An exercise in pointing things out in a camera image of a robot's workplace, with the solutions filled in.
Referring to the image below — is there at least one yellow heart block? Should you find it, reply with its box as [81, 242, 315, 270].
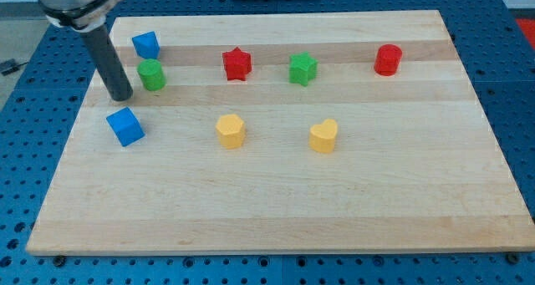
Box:
[308, 119, 339, 154]

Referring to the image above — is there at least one yellow hexagon block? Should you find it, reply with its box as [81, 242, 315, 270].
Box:
[216, 114, 246, 149]

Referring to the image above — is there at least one blue pentagon block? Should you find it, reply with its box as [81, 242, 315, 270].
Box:
[131, 32, 160, 59]

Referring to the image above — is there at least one red star block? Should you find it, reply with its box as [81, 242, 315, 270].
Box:
[222, 47, 252, 81]

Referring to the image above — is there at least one blue cube block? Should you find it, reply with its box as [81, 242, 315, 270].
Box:
[106, 107, 145, 147]

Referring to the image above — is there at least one red cylinder block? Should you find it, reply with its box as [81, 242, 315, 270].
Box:
[374, 44, 403, 76]

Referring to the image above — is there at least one green cylinder block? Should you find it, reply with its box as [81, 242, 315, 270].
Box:
[137, 59, 166, 91]

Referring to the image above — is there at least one green star block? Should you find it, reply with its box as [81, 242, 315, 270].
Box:
[288, 52, 318, 87]

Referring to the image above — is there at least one wooden board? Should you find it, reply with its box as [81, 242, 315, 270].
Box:
[26, 10, 534, 257]

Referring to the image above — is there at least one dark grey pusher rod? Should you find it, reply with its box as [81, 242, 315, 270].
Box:
[80, 24, 133, 101]

